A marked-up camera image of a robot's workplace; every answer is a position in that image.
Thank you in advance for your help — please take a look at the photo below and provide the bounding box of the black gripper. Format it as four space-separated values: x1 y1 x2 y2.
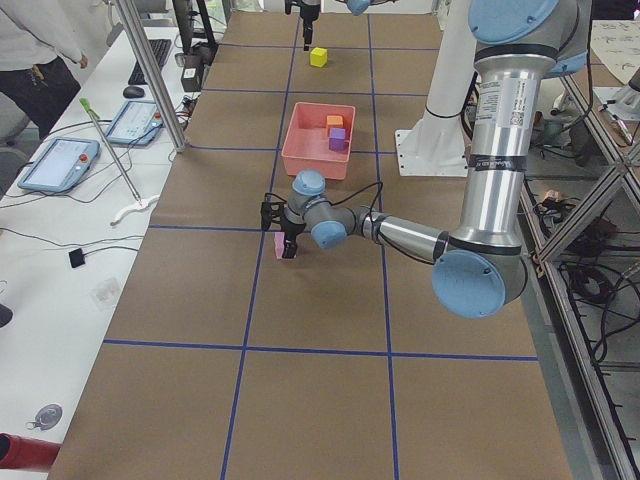
281 204 306 259
299 0 320 51

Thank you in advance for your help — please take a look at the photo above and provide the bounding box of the pink foam block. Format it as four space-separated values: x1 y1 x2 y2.
274 231 296 259

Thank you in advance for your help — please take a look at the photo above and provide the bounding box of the yellow foam block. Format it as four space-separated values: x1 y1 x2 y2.
309 47 328 68

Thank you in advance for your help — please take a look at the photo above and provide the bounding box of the orange foam block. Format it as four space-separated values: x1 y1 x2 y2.
325 114 344 134

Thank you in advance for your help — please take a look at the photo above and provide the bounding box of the purple foam block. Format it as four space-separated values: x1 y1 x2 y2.
328 127 348 152

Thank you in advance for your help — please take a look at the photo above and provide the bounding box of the pink plastic bin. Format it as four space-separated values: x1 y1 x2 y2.
281 102 356 180

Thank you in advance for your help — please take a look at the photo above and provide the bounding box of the black cardboard box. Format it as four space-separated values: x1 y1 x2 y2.
181 46 212 93

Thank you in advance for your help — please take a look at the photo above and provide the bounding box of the black keyboard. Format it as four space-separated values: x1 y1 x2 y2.
127 38 173 86

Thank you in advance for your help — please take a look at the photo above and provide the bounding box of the black computer mouse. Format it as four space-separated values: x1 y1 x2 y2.
122 85 145 99

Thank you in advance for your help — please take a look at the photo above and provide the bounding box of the far teach pendant tablet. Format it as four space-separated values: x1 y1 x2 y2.
105 99 163 146

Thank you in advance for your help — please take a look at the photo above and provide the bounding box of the teach pendant tablet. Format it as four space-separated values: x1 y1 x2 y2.
18 137 100 193
105 99 163 146

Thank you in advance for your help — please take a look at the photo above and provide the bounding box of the small black square pad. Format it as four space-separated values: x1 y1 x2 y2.
68 248 86 269

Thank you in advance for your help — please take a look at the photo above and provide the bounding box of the long metal grabber stick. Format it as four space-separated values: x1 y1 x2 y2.
79 98 160 227

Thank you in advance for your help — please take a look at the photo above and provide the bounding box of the near teach pendant tablet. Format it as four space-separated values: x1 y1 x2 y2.
18 137 100 193

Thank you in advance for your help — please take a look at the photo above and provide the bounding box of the person in grey hoodie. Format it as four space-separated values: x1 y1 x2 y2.
1 1 88 138

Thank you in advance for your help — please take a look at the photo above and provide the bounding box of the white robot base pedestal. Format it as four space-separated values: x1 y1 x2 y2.
395 0 476 178

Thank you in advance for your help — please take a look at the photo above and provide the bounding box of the aluminium frame post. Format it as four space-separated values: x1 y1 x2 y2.
114 0 186 153

